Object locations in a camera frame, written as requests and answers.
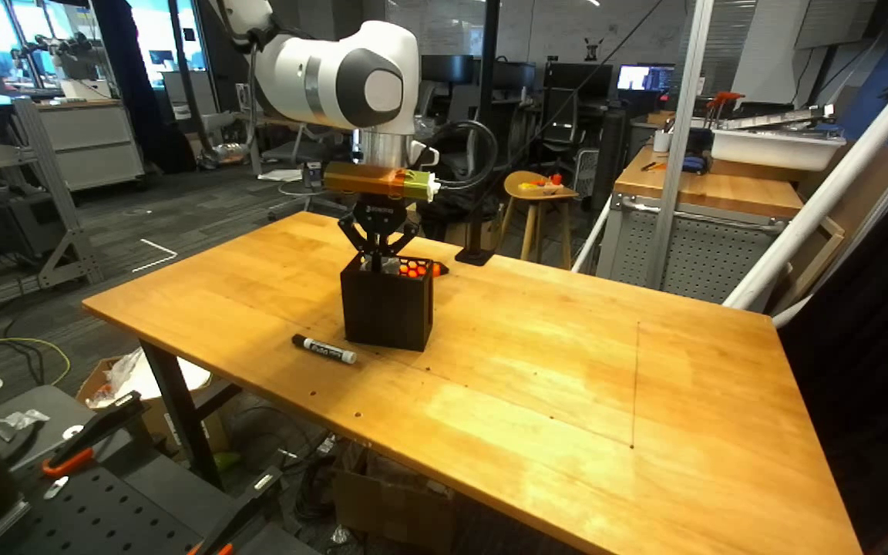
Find brown cardboard box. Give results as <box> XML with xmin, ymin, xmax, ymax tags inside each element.
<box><xmin>74</xmin><ymin>346</ymin><xmax>216</xmax><ymax>416</ymax></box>

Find orange and yellow toys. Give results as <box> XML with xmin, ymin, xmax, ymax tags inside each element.
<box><xmin>521</xmin><ymin>173</ymin><xmax>573</xmax><ymax>199</ymax></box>

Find yellow floor cable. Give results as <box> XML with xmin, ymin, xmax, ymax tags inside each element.
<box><xmin>0</xmin><ymin>334</ymin><xmax>81</xmax><ymax>393</ymax></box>

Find black Expo marker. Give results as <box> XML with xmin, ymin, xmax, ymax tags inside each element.
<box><xmin>289</xmin><ymin>331</ymin><xmax>363</xmax><ymax>370</ymax></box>

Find workbench with drawers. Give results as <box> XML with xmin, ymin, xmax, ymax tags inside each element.
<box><xmin>609</xmin><ymin>143</ymin><xmax>809</xmax><ymax>224</ymax></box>

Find white drawer cabinet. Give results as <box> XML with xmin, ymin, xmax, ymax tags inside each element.
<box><xmin>34</xmin><ymin>99</ymin><xmax>147</xmax><ymax>193</ymax></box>

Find white diagonal pipe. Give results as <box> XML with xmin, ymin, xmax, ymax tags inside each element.
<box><xmin>718</xmin><ymin>44</ymin><xmax>888</xmax><ymax>314</ymax></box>

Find orange and black clamp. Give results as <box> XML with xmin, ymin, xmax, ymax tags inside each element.
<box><xmin>36</xmin><ymin>393</ymin><xmax>147</xmax><ymax>483</ymax></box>
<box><xmin>181</xmin><ymin>465</ymin><xmax>287</xmax><ymax>555</ymax></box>

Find white vertical pipe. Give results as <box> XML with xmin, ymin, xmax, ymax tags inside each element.
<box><xmin>643</xmin><ymin>0</ymin><xmax>722</xmax><ymax>292</ymax></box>

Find computer monitor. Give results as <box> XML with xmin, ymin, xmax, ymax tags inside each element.
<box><xmin>614</xmin><ymin>61</ymin><xmax>679</xmax><ymax>99</ymax></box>

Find grey perforated metal panel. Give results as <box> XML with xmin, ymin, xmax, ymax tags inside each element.
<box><xmin>592</xmin><ymin>190</ymin><xmax>789</xmax><ymax>310</ymax></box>

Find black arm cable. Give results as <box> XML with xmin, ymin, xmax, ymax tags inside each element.
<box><xmin>415</xmin><ymin>116</ymin><xmax>506</xmax><ymax>201</ymax></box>

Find grey metal shelf rack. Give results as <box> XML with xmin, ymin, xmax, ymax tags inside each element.
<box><xmin>0</xmin><ymin>92</ymin><xmax>104</xmax><ymax>319</ymax></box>

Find white tray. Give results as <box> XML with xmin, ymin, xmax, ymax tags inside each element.
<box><xmin>707</xmin><ymin>119</ymin><xmax>851</xmax><ymax>175</ymax></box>

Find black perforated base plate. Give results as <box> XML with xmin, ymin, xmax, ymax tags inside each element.
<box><xmin>0</xmin><ymin>464</ymin><xmax>207</xmax><ymax>555</ymax></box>

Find black perforated holder box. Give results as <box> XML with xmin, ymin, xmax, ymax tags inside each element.
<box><xmin>340</xmin><ymin>251</ymin><xmax>438</xmax><ymax>355</ymax></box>

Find black pole stand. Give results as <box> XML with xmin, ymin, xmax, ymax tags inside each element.
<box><xmin>453</xmin><ymin>0</ymin><xmax>506</xmax><ymax>268</ymax></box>

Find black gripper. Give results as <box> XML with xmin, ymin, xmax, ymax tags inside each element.
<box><xmin>337</xmin><ymin>199</ymin><xmax>427</xmax><ymax>277</ymax></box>

